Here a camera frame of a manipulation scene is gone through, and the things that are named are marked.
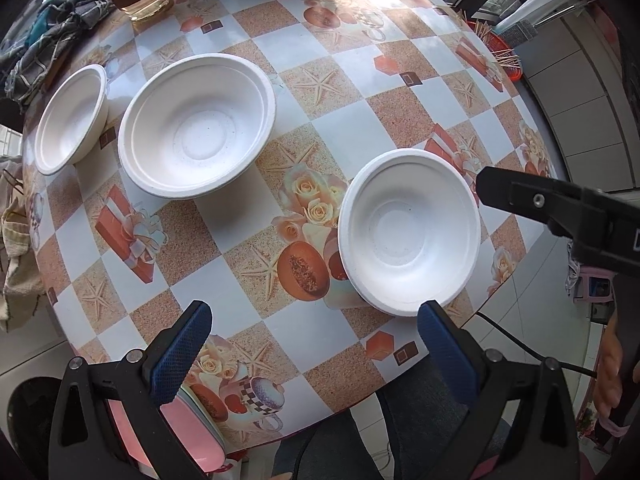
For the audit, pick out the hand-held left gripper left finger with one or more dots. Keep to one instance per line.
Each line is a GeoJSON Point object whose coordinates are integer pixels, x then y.
{"type": "Point", "coordinates": [175, 360]}

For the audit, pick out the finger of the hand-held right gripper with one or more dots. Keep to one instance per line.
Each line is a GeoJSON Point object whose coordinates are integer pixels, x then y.
{"type": "Point", "coordinates": [530, 197]}

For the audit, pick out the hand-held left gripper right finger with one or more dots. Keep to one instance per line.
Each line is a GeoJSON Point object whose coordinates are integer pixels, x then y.
{"type": "Point", "coordinates": [447, 355]}

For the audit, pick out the pink square plate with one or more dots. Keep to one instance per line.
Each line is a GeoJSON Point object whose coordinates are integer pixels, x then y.
{"type": "Point", "coordinates": [165, 425]}

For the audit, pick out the small white bowl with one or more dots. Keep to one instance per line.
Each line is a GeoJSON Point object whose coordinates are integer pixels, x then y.
{"type": "Point", "coordinates": [410, 230]}
{"type": "Point", "coordinates": [70, 120]}

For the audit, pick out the person's right hand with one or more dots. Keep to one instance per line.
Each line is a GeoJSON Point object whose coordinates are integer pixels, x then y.
{"type": "Point", "coordinates": [607, 370]}

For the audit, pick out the pink plastic stool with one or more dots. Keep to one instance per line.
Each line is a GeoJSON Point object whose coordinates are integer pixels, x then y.
{"type": "Point", "coordinates": [595, 285]}

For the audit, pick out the orange plastic basket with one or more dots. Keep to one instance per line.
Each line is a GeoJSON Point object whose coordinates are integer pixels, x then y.
{"type": "Point", "coordinates": [505, 57]}

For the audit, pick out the pile of toothpicks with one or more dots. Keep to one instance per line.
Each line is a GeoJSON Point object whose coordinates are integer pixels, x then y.
{"type": "Point", "coordinates": [487, 35]}

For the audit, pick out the beige towel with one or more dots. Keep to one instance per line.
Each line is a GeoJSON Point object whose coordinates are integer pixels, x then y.
{"type": "Point", "coordinates": [17, 260]}

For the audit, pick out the printed checkered tablecloth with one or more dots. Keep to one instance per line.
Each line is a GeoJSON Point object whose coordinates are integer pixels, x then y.
{"type": "Point", "coordinates": [350, 110]}

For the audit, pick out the large white bowl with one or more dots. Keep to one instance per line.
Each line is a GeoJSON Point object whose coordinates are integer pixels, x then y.
{"type": "Point", "coordinates": [195, 125]}

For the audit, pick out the grey checked cloth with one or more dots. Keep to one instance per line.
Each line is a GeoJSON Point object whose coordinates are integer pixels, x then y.
{"type": "Point", "coordinates": [45, 45]}

